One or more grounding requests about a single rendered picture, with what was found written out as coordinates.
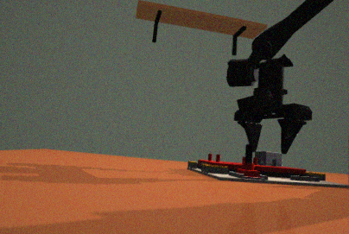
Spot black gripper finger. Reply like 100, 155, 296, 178
238, 122, 262, 152
277, 119, 307, 154

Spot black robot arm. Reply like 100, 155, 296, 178
226, 0, 333, 113

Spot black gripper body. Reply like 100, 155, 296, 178
234, 82, 312, 123

